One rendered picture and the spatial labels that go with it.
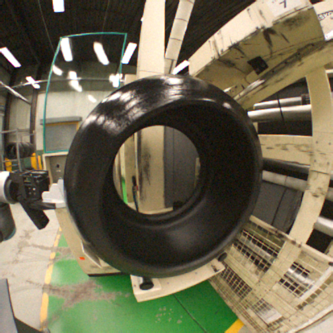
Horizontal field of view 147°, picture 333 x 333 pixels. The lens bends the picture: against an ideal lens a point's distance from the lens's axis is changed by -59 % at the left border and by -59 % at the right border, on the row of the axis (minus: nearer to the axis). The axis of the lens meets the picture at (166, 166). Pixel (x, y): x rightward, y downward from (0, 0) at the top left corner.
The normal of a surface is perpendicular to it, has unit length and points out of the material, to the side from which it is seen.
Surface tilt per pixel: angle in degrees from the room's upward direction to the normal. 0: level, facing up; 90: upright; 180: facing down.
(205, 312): 0
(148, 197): 90
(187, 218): 43
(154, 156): 90
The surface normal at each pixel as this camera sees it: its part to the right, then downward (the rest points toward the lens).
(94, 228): 0.16, 0.18
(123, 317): 0.00, -0.98
